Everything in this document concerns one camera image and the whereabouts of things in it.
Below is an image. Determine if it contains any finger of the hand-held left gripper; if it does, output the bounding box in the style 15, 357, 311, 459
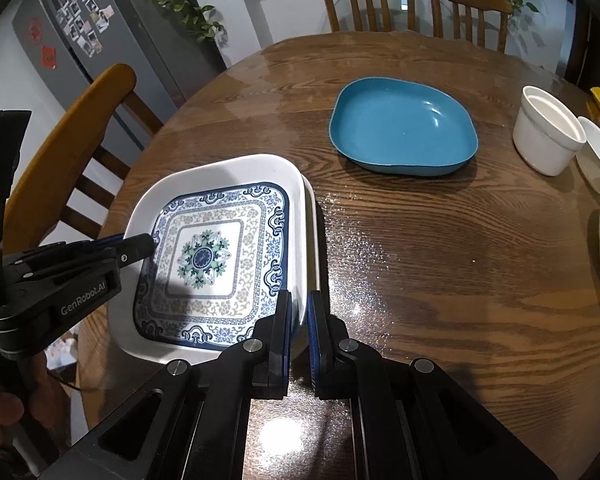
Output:
27, 233, 159, 283
2, 234, 127, 267

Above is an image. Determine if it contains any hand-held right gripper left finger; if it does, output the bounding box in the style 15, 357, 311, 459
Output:
37, 289, 294, 480

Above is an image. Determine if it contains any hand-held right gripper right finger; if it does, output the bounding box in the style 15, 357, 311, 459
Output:
307, 290, 561, 480

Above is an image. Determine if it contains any blue patterned square plate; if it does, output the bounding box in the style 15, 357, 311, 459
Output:
107, 153, 311, 366

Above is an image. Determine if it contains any deep white bowl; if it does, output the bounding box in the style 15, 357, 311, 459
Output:
512, 86, 587, 177

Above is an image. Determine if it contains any shallow white bowl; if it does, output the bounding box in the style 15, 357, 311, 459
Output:
575, 116, 600, 196

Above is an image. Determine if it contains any grey refrigerator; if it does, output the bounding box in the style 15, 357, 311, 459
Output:
12, 0, 226, 151

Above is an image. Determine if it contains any cluster of fridge photo magnets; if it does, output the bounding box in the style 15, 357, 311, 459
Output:
50, 0, 116, 58

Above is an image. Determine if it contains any black cable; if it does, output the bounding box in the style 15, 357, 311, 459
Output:
45, 372, 83, 392

